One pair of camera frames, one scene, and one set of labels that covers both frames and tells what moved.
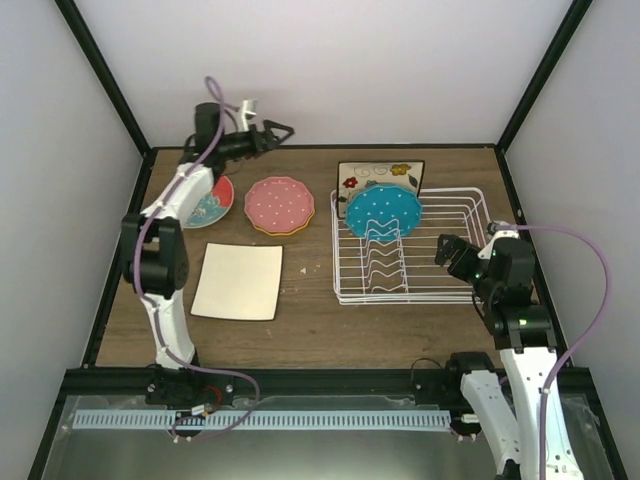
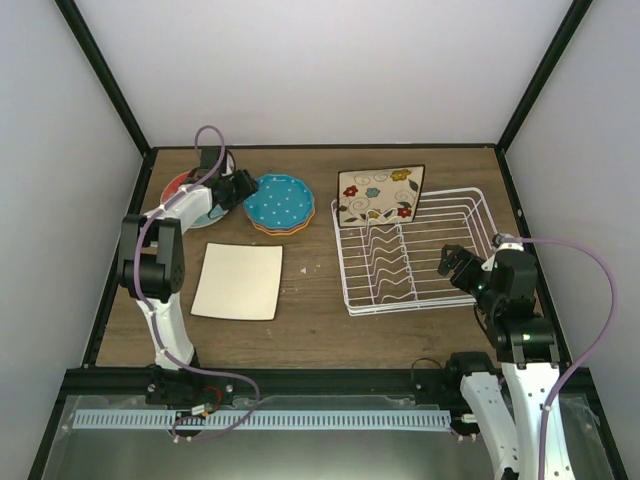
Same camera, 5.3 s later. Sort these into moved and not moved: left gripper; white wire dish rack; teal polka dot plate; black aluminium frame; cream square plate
Moved: left gripper; teal polka dot plate
Not moved: black aluminium frame; cream square plate; white wire dish rack
